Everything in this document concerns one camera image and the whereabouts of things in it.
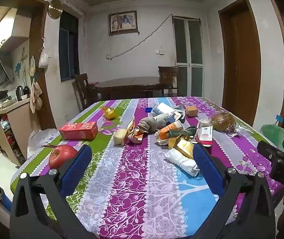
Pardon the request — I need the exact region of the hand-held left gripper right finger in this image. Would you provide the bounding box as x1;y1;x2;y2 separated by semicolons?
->
184;143;276;239

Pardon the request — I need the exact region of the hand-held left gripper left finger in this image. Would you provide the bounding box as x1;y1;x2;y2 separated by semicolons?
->
9;144;102;239

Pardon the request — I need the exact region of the green lined waste bin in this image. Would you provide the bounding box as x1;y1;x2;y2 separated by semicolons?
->
260;124;284;158

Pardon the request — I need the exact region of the white medicine box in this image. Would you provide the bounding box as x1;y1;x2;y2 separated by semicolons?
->
195;126;214;146

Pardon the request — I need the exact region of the red apple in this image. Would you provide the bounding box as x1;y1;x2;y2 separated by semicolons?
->
48;145;78;170

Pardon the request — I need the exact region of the rolled white tissue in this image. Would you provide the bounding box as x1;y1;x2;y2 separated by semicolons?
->
164;148;200;178

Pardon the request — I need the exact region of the yellow foil packet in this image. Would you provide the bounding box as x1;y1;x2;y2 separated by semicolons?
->
167;134;195;159

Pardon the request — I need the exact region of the red carton box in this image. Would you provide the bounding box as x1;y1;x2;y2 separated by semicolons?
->
59;121;99;140

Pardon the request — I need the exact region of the bread in clear bag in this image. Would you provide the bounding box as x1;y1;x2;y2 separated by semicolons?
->
210;112;237;133

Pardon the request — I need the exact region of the orange paper cup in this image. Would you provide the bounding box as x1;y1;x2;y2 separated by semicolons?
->
156;120;183;140

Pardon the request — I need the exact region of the brown sponge cube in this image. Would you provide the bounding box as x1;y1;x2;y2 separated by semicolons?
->
185;106;198;117

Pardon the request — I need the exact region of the colourful printed tablecloth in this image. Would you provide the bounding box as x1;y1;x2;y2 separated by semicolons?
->
10;96;284;239

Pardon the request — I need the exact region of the crumpled yellow wrapper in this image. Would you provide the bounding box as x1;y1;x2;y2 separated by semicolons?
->
99;105;118;120

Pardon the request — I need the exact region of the grey rolled sock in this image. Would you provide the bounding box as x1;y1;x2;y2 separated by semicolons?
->
138;113;175;134

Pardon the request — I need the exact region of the white plastic packet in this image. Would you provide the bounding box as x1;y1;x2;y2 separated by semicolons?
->
152;102;175;117

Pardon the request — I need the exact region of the beige kitchen counter cabinet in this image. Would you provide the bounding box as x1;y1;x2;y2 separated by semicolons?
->
0;97;42;168

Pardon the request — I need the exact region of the dark wooden chair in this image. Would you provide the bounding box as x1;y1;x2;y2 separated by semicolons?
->
74;73;99;110
158;66;180;97

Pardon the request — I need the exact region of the hanging beige towel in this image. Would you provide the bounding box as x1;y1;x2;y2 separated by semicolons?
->
29;81;43;114

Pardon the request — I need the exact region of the closed wooden door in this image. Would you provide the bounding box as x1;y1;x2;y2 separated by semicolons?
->
218;0;261;128

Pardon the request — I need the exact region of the steel kettle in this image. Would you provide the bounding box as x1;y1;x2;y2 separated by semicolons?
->
15;85;26;102

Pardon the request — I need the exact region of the dark wooden dining table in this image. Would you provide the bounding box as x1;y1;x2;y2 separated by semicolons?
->
94;76;170;100

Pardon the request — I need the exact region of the hanging yellow cloth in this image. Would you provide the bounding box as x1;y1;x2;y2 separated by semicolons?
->
29;56;37;75

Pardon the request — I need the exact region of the white glass double door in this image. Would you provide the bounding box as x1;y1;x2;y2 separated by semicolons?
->
172;16;204;97

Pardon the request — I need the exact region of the hanging white plastic bag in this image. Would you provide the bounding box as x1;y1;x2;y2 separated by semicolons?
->
38;37;50;68

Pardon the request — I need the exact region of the dark window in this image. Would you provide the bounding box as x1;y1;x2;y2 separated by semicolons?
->
59;11;80;82

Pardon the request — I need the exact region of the wall cable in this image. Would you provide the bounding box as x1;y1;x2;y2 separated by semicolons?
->
106;14;173;61

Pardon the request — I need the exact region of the kitchen wall cabinet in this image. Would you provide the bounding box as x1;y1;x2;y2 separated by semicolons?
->
0;6;31;64

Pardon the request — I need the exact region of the framed wall picture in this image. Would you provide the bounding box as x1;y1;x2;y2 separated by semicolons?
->
108;10;138;35

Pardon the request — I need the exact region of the round brass wall plate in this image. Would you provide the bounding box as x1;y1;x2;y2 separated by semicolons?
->
47;0;63;19

